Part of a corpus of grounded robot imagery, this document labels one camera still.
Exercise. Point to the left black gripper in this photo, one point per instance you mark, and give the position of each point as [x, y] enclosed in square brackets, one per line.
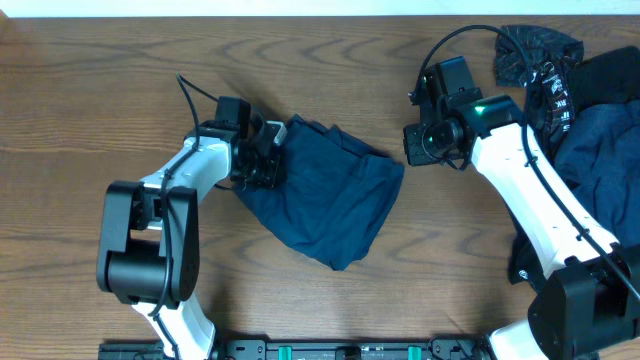
[261, 172]

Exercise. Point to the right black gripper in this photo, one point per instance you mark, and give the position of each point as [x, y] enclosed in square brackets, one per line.
[416, 154]

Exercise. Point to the navy blue shorts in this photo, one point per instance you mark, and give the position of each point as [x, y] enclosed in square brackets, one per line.
[338, 193]

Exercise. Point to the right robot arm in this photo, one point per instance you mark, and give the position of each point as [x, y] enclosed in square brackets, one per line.
[590, 298]

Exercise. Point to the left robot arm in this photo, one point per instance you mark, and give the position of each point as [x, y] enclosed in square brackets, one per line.
[149, 247]

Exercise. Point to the black patterned garment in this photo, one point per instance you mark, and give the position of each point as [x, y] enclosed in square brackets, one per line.
[551, 54]

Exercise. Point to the plain black garment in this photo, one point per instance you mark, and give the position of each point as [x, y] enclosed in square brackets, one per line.
[609, 78]

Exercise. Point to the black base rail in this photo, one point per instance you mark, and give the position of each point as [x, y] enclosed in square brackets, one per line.
[438, 348]

